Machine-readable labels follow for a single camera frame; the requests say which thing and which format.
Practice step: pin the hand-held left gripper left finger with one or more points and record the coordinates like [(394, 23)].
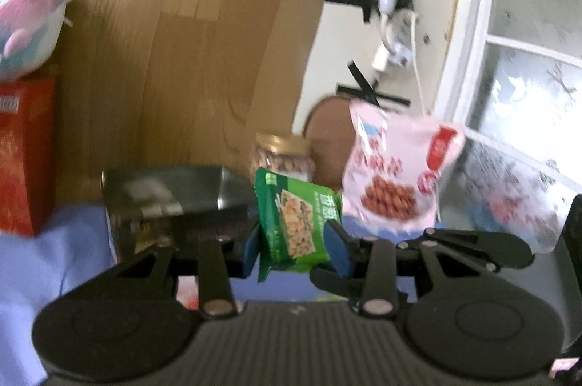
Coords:
[(252, 252)]

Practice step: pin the clear jar of nuts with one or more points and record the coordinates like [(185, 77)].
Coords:
[(282, 161)]

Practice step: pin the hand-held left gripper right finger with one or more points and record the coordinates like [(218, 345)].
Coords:
[(338, 249)]

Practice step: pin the black tin box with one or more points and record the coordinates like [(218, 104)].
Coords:
[(172, 199)]

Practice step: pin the brown round board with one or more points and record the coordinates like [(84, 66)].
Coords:
[(327, 140)]

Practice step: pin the floral clear plastic bag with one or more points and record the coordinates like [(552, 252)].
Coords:
[(514, 195)]

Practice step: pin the pink and white plush toy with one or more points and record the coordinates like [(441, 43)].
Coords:
[(27, 26)]

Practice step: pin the white window frame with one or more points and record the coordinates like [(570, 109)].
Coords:
[(473, 26)]

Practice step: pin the red gift bag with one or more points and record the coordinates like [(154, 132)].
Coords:
[(25, 158)]

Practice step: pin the light blue cloth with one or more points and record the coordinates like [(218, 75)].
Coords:
[(36, 277)]

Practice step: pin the pink snack packet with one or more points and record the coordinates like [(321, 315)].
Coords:
[(391, 167)]

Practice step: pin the wooden panel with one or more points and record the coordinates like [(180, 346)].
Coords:
[(182, 49)]

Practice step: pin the green snack packet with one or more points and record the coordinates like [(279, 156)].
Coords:
[(291, 222)]

